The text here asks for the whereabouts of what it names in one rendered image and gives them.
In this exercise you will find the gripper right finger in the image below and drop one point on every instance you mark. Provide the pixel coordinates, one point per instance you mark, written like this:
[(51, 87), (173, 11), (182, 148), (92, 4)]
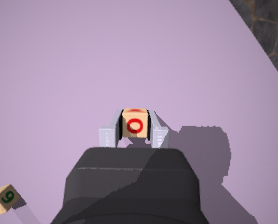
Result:
[(157, 135)]

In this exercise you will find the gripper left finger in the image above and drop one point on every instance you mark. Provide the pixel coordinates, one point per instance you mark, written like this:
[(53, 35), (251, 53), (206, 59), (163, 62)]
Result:
[(110, 135)]

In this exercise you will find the tan letter block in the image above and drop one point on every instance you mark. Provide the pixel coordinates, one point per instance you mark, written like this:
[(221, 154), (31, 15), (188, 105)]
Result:
[(134, 122), (8, 197)]

